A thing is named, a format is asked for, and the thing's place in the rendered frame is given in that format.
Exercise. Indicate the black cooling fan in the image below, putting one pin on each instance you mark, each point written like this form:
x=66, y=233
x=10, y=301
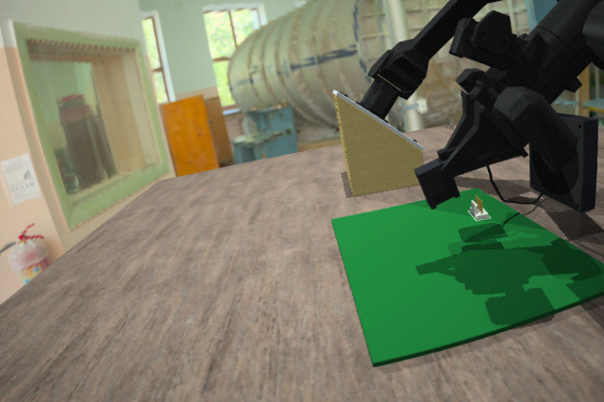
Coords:
x=575, y=184

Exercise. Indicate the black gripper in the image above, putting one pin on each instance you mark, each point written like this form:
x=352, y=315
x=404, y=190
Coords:
x=499, y=119

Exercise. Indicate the green circuit board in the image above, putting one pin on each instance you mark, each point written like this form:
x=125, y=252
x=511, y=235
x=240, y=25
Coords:
x=425, y=280

